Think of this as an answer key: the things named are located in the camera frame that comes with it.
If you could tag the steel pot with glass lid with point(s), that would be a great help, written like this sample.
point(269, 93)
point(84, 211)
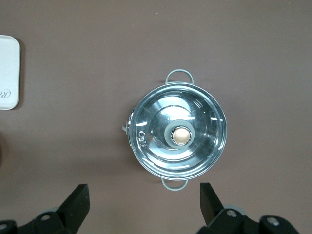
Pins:
point(174, 188)

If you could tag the glass pot lid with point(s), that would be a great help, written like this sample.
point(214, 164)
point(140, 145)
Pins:
point(195, 151)

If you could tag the cream rabbit print tray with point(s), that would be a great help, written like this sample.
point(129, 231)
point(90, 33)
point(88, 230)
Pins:
point(9, 73)

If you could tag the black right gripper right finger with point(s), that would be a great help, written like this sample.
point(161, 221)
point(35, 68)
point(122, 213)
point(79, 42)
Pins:
point(219, 219)

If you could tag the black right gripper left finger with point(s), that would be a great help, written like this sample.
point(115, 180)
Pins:
point(65, 217)

